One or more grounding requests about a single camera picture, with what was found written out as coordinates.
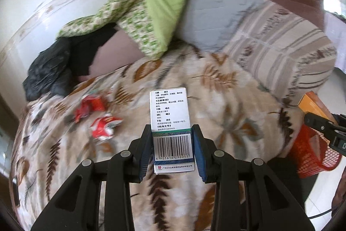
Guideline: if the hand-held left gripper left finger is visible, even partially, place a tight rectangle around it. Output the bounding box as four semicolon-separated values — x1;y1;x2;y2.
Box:
30;124;154;231

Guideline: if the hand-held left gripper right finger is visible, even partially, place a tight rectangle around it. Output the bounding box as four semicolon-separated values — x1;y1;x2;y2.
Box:
191;124;315;231

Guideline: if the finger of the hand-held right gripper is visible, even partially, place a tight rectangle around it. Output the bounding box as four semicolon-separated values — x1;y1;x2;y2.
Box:
303;111;338;138

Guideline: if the orange cardboard box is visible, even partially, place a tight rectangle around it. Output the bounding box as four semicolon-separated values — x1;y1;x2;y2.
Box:
297;91;336;123

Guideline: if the red mesh basket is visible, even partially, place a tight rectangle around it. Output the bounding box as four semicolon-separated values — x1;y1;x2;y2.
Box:
287;123;342;179

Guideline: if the white blue medicine box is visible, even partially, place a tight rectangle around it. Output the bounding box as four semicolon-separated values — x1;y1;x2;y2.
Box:
149;89;195;174

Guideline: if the red crumpled wrapper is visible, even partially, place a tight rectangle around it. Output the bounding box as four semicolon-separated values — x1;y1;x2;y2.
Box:
90;114;123;141
73;94;106;124

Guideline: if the leaf print fleece blanket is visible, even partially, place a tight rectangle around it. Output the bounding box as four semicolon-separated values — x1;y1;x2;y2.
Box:
8;44;306;231

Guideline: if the striped beige pillow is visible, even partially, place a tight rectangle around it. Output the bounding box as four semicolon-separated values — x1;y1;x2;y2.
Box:
222;0;337;102

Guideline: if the pink bed sheet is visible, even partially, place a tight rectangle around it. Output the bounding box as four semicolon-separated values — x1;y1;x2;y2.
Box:
78;31;141;82

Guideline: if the black cloth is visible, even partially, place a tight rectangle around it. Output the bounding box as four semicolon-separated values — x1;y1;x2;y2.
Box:
69;23;119;77

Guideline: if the black puffer jacket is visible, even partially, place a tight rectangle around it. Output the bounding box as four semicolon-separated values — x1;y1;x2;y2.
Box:
22;37;73;102

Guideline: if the grey pillow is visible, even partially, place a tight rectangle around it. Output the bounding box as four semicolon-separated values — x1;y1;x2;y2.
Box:
180;0;268;54

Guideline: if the black cable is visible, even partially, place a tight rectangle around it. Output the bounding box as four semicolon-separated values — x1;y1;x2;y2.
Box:
308;207;336;219

